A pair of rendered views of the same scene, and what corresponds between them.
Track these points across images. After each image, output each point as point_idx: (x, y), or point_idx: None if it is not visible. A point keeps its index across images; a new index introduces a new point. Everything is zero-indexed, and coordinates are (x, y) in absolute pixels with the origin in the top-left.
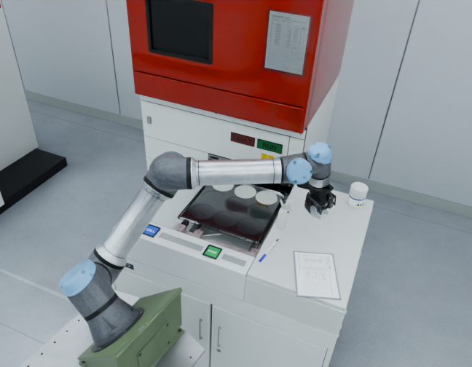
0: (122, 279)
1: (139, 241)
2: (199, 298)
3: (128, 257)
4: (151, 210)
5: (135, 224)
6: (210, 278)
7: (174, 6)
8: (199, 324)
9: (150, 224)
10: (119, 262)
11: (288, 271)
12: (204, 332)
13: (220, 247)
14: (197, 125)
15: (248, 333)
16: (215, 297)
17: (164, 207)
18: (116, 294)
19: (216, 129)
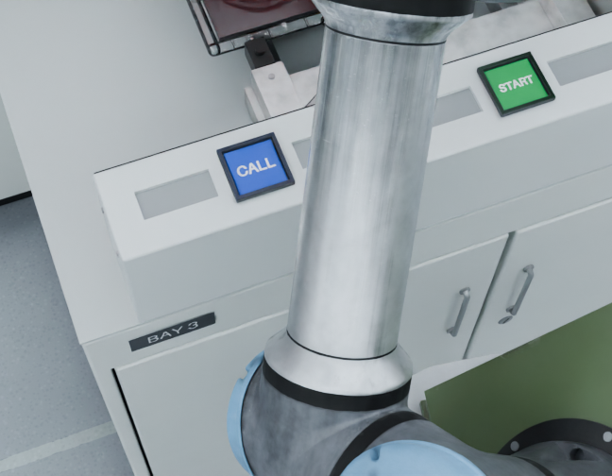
0: (160, 375)
1: (250, 230)
2: (472, 242)
3: (194, 303)
4: (434, 105)
5: (413, 196)
6: (536, 165)
7: None
8: (467, 303)
9: (228, 147)
10: (406, 357)
11: None
12: (467, 311)
13: (515, 53)
14: None
15: None
16: (538, 204)
17: (66, 48)
18: (521, 457)
19: None
